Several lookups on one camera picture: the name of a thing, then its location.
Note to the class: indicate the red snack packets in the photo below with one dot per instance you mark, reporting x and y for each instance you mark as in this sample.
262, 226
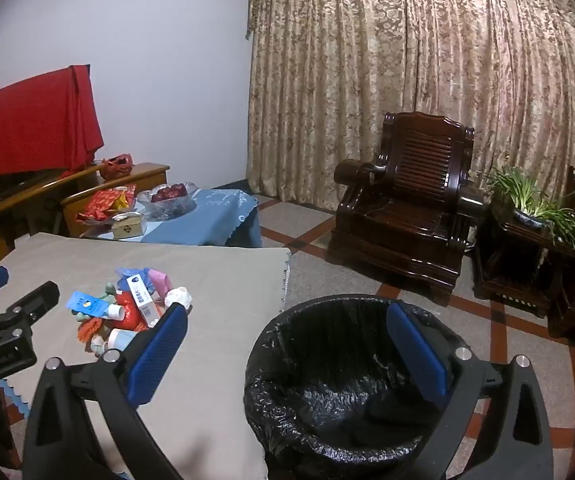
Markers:
104, 202

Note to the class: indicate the beige patterned curtain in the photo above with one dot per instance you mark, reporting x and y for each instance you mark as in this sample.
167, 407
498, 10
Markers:
367, 85

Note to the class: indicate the pink packet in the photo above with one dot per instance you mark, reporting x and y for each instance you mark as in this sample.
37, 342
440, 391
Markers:
160, 280

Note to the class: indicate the white cup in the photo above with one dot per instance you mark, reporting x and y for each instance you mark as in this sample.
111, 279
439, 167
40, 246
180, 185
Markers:
120, 338

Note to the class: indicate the glass fruit bowl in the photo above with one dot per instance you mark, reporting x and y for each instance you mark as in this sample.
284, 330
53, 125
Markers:
170, 200

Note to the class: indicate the beige box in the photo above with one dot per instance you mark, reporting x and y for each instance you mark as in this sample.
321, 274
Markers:
128, 226

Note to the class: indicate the red cloth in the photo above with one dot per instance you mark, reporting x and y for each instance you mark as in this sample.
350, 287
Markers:
27, 125

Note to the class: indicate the wooden TV cabinet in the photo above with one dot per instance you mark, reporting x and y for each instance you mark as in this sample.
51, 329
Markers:
17, 210

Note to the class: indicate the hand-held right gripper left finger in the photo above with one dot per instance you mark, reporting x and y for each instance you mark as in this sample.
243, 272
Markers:
157, 350

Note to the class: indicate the blue tablecloth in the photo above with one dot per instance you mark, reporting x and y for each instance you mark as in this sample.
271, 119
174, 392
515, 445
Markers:
207, 215

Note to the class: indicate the blue plastic bag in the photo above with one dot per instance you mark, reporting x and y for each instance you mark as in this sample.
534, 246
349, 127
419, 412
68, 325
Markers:
125, 273

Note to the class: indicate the dark wooden side table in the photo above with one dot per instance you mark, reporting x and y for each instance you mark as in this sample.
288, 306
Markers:
517, 260

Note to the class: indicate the blue foam mat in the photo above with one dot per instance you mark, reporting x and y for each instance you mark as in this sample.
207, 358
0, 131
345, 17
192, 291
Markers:
14, 400

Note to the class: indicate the red basket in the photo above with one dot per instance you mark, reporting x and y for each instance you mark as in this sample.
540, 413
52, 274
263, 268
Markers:
116, 167

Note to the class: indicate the white paper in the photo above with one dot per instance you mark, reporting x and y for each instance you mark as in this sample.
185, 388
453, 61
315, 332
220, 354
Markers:
177, 296

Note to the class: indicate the red ball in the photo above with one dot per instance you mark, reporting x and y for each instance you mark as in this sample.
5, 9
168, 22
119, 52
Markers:
127, 312

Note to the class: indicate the black-lined trash bin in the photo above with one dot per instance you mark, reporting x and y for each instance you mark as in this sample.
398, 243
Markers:
337, 410

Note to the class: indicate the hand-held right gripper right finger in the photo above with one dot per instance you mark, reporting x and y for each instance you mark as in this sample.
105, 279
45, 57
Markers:
417, 355

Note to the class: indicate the blue card packet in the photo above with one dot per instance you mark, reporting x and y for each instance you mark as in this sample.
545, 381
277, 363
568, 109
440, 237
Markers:
84, 305

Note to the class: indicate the potted green plant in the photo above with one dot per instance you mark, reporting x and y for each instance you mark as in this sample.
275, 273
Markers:
527, 195

